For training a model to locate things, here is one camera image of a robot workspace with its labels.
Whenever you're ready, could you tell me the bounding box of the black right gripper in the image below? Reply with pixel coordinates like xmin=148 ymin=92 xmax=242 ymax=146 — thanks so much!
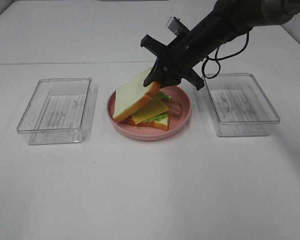
xmin=139 ymin=27 xmax=205 ymax=91

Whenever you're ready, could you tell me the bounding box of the green lettuce leaf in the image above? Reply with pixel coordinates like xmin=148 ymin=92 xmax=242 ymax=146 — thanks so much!
xmin=143 ymin=91 xmax=172 ymax=123

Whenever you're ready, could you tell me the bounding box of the yellow cheese slice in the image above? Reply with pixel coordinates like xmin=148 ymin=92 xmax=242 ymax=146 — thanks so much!
xmin=131 ymin=96 xmax=169 ymax=124

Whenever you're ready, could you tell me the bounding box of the bread slice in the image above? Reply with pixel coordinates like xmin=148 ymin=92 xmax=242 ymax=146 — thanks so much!
xmin=134 ymin=116 xmax=170 ymax=131
xmin=112 ymin=67 xmax=161 ymax=122

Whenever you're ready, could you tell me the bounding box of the bacon strip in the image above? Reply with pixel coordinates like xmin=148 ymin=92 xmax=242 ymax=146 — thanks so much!
xmin=162 ymin=98 xmax=183 ymax=116
xmin=120 ymin=117 xmax=136 ymax=126

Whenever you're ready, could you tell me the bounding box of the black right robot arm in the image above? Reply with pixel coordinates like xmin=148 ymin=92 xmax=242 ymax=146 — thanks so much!
xmin=140 ymin=0 xmax=300 ymax=90

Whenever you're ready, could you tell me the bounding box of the pink round plate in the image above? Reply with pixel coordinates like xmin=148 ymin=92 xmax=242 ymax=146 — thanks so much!
xmin=107 ymin=86 xmax=191 ymax=141

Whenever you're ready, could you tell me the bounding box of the clear right plastic tray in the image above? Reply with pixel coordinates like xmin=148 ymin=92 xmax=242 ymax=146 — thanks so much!
xmin=201 ymin=73 xmax=281 ymax=137

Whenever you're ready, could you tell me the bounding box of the clear plastic tray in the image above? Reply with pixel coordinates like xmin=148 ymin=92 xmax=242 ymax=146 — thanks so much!
xmin=201 ymin=73 xmax=281 ymax=137
xmin=16 ymin=77 xmax=96 ymax=145

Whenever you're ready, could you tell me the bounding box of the clear left plastic tray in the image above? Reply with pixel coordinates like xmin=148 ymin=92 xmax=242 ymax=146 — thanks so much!
xmin=16 ymin=77 xmax=96 ymax=145

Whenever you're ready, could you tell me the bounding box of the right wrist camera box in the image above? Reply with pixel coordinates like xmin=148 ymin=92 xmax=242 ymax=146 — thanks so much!
xmin=166 ymin=16 xmax=190 ymax=36

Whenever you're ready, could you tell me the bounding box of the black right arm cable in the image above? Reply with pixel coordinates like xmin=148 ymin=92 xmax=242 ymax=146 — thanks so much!
xmin=201 ymin=29 xmax=250 ymax=80

